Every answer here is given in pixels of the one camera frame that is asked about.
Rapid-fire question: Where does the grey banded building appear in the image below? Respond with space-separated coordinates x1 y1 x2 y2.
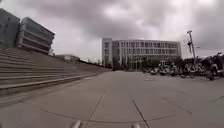
16 16 56 55

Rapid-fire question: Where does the white multi-storey building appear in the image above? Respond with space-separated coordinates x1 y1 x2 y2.
101 37 183 70

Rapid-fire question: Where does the dark grey building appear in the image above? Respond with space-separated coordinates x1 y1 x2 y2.
0 7 21 50

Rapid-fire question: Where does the leaning pole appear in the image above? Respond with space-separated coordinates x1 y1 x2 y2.
185 29 198 66

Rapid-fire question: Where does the grey paved plaza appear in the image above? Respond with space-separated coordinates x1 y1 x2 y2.
0 70 224 128

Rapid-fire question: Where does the row of trees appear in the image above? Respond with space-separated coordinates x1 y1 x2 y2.
109 55 188 72

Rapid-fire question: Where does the robot's own part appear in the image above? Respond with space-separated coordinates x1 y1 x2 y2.
130 122 142 128
70 120 83 128

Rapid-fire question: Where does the row of parked scooters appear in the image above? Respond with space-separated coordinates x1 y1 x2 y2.
139 61 224 82

